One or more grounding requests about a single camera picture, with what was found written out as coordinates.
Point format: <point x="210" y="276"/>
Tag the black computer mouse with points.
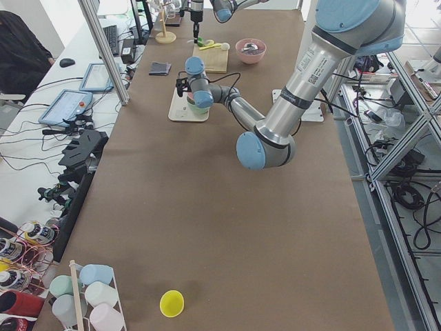
<point x="66" y="62"/>

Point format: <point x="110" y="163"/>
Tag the wooden mug tree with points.
<point x="164" y="9"/>

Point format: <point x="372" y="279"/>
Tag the black keyboard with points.
<point x="111" y="35"/>

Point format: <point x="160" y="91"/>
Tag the yellow toy fruit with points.
<point x="210" y="44"/>

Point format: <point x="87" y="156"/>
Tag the red can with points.
<point x="21" y="304"/>

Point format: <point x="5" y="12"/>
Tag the grey folded cloth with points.
<point x="159" y="69"/>

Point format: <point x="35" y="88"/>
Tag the pink cup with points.
<point x="104" y="317"/>

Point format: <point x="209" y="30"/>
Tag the mint green cup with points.
<point x="61" y="285"/>

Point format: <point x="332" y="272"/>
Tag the aluminium frame post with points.
<point x="98" y="35"/>

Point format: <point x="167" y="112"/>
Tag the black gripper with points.
<point x="196" y="15"/>
<point x="190" y="96"/>

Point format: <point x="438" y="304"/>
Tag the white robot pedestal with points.
<point x="313" y="114"/>

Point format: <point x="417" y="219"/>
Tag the wooden cutting board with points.
<point x="214" y="59"/>

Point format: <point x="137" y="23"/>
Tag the metal spoon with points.
<point x="250" y="49"/>

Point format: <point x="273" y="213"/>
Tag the white cup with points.
<point x="97" y="293"/>

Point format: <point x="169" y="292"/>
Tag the green bowl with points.
<point x="197" y="110"/>

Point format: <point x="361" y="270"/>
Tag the upper blue teach pendant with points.
<point x="66" y="107"/>

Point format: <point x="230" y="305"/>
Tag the light blue cup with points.
<point x="96" y="272"/>

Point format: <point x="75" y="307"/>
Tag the green lime toy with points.
<point x="200" y="42"/>

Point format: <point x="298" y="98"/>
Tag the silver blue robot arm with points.
<point x="223" y="11"/>
<point x="342" y="29"/>

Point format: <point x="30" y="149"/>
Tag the grey cup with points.
<point x="63" y="309"/>

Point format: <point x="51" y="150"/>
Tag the yellow cup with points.
<point x="172" y="303"/>

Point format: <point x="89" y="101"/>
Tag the large pink speckled bowl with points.
<point x="250" y="59"/>

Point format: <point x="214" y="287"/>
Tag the cream plastic tray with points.
<point x="180" y="112"/>

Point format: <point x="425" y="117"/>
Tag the person in black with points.
<point x="24" y="59"/>

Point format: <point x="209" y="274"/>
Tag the white wire cup rack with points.
<point x="82" y="307"/>

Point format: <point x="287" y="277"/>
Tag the black slotted stand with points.
<point x="78" y="151"/>

